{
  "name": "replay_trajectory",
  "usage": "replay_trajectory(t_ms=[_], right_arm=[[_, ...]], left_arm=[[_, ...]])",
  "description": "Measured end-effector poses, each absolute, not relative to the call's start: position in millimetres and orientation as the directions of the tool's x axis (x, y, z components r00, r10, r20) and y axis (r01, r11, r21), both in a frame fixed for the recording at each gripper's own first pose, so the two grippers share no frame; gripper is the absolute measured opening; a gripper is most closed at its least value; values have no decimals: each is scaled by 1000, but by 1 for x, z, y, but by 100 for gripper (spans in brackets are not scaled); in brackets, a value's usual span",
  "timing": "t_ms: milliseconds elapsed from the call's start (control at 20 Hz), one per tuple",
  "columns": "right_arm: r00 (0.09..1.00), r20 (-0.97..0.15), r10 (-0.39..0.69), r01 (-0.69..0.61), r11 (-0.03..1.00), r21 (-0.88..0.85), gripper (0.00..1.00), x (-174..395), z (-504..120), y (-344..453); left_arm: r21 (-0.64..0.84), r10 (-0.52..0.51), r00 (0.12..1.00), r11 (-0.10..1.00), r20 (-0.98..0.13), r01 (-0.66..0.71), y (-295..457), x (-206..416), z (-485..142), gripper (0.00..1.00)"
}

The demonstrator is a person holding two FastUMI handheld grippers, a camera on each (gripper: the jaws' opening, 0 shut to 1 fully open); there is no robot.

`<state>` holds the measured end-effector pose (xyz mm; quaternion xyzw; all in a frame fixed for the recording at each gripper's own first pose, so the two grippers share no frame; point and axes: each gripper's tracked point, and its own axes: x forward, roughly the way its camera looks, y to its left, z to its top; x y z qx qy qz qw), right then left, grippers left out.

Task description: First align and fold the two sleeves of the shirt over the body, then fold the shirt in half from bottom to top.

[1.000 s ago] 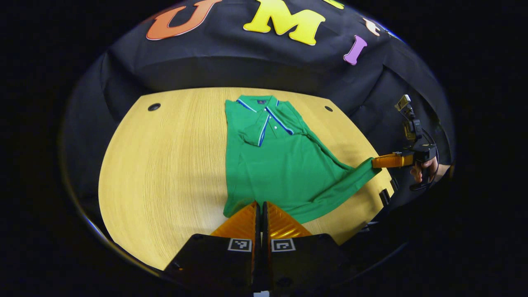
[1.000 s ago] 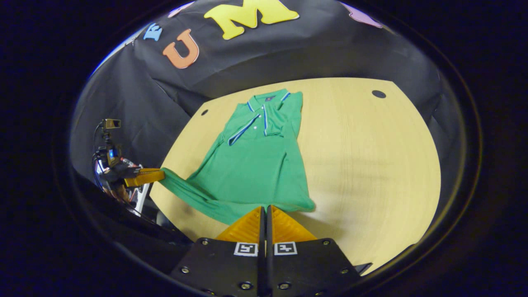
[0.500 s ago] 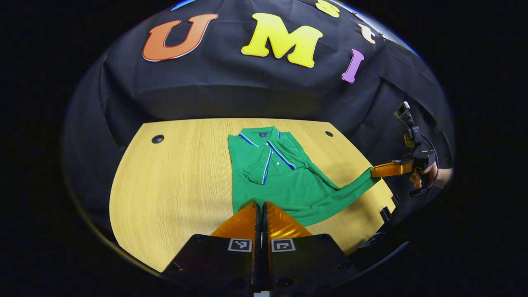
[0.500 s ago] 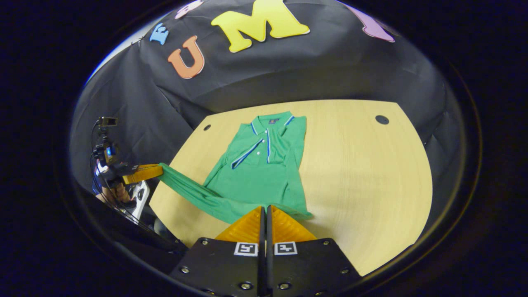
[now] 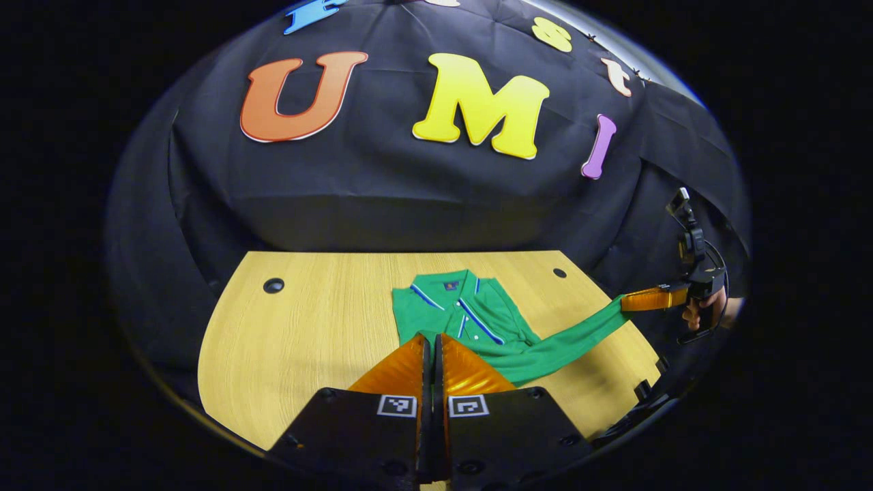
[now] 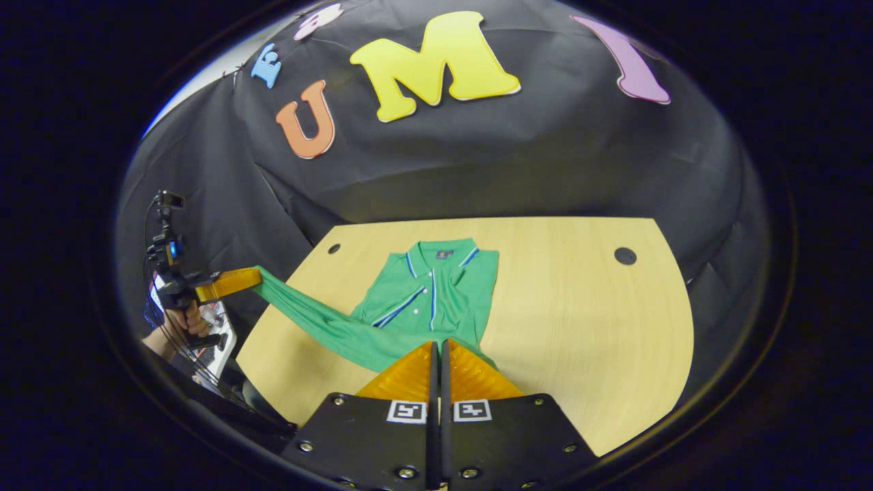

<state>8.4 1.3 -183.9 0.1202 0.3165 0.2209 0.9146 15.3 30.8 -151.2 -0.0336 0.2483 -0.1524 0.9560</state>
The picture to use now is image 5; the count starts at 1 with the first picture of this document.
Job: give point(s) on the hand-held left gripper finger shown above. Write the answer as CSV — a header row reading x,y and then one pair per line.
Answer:
x,y
440,436
424,436

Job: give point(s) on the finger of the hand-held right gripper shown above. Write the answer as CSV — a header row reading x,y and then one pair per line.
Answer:
x,y
655,299

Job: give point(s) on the green T-shirt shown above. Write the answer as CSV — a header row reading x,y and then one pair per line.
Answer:
x,y
477,320

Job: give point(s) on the black backdrop cloth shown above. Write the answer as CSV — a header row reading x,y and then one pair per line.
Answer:
x,y
382,191

